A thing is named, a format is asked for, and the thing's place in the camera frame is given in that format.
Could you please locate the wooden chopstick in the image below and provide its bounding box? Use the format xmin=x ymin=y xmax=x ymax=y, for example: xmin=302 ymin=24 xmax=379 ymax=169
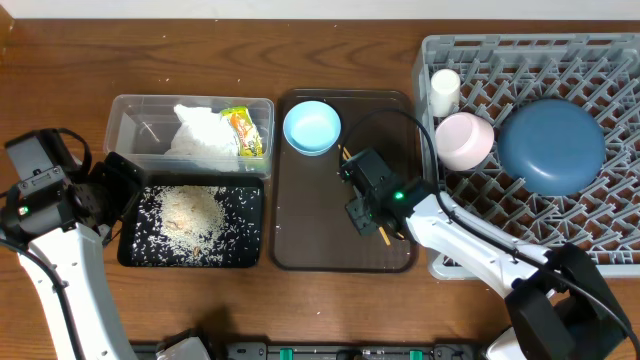
xmin=338 ymin=145 xmax=391 ymax=247
xmin=340 ymin=147 xmax=407 ymax=246

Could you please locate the pile of rice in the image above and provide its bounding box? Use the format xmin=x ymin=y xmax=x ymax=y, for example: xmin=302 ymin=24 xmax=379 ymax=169
xmin=132 ymin=184 xmax=262 ymax=266

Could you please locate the light blue small bowl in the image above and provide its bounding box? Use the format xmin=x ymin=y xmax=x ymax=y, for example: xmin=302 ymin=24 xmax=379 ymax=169
xmin=283 ymin=101 xmax=342 ymax=156

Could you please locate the white napkin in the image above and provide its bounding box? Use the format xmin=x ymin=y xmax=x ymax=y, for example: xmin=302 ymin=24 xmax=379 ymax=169
xmin=165 ymin=104 xmax=240 ymax=172

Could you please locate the yellow green snack wrapper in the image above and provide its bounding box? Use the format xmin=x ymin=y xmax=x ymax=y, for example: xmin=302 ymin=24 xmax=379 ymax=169
xmin=221 ymin=106 xmax=264 ymax=157

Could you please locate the cream cup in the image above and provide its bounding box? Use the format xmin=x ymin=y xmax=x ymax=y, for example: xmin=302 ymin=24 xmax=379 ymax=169
xmin=430 ymin=69 xmax=461 ymax=117

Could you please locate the grey dishwasher rack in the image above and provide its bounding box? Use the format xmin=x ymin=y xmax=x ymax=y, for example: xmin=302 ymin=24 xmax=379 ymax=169
xmin=412 ymin=33 xmax=639 ymax=278

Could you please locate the dark blue plate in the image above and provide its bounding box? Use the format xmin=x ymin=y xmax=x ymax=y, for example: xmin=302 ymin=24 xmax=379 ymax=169
xmin=497 ymin=99 xmax=606 ymax=196

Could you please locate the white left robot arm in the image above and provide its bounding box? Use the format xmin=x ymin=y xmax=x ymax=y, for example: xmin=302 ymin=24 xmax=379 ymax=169
xmin=1 ymin=225 xmax=137 ymax=359

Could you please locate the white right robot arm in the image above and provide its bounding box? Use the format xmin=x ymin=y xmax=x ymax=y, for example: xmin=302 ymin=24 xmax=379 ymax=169
xmin=347 ymin=179 xmax=639 ymax=359

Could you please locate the brown serving tray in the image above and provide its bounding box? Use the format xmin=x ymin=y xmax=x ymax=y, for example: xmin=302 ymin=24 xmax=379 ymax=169
xmin=270 ymin=89 xmax=421 ymax=273

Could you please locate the black tray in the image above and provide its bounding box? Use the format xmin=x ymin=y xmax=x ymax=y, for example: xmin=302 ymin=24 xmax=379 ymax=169
xmin=116 ymin=174 xmax=265 ymax=269

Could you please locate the clear plastic bin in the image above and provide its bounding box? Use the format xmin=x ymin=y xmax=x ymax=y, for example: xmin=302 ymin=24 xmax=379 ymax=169
xmin=104 ymin=95 xmax=275 ymax=178

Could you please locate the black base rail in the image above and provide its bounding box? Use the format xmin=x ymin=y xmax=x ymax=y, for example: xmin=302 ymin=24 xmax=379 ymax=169
xmin=132 ymin=340 xmax=481 ymax=360

